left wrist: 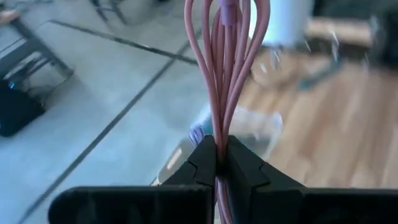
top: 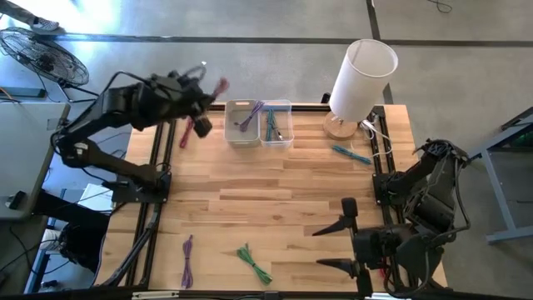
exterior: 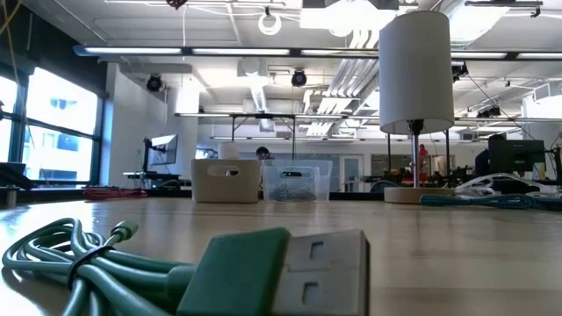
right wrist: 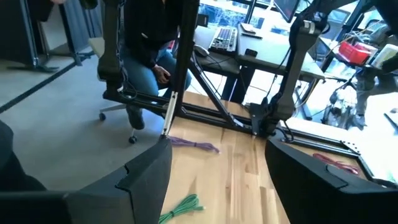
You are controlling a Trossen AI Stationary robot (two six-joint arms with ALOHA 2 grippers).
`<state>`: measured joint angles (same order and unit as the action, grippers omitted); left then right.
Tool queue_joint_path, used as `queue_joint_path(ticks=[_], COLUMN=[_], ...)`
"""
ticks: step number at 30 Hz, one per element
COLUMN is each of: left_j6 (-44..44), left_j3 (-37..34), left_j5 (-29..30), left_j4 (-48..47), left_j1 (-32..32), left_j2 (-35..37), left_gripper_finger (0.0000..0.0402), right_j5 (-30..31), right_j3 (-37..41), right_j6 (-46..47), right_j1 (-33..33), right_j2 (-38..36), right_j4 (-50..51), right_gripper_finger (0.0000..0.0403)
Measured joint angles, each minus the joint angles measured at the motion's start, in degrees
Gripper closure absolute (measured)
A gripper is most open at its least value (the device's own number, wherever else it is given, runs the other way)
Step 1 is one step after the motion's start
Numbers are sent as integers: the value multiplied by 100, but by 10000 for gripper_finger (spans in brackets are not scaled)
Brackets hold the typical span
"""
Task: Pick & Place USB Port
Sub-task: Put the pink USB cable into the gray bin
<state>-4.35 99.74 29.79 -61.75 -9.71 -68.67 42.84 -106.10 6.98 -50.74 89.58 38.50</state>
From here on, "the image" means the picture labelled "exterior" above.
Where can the monitor on black arm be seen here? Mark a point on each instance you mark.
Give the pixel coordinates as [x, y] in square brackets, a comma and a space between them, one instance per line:
[164, 149]

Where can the person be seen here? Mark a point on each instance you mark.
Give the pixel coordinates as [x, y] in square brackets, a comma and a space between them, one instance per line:
[481, 162]
[263, 153]
[422, 152]

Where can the clear plastic bin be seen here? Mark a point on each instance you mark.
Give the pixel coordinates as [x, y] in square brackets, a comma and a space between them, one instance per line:
[272, 175]

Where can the beige plastic bin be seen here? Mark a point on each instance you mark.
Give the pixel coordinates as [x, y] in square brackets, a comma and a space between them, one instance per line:
[246, 186]

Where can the white background cylinder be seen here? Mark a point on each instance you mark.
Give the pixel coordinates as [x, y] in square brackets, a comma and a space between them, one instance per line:
[228, 150]

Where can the black round ceiling speaker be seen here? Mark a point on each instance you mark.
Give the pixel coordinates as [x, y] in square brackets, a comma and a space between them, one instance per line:
[153, 83]
[299, 78]

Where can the white shade table lamp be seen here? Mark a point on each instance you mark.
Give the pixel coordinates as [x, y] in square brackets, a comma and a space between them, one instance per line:
[415, 70]

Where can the long ceiling light strip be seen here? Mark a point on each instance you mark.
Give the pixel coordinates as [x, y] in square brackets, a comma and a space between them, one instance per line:
[131, 51]

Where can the large window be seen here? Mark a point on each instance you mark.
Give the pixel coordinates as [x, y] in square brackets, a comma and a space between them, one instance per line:
[61, 101]

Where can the black computer monitor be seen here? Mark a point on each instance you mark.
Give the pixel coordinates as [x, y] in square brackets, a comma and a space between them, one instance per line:
[516, 155]

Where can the black ceiling track fixture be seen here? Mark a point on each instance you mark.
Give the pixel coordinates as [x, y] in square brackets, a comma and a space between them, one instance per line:
[505, 3]

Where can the black background rig frame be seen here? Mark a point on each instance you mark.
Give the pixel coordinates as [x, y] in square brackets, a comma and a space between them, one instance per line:
[263, 116]

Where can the black ceiling camera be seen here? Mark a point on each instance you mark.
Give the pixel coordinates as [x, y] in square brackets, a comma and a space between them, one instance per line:
[458, 70]

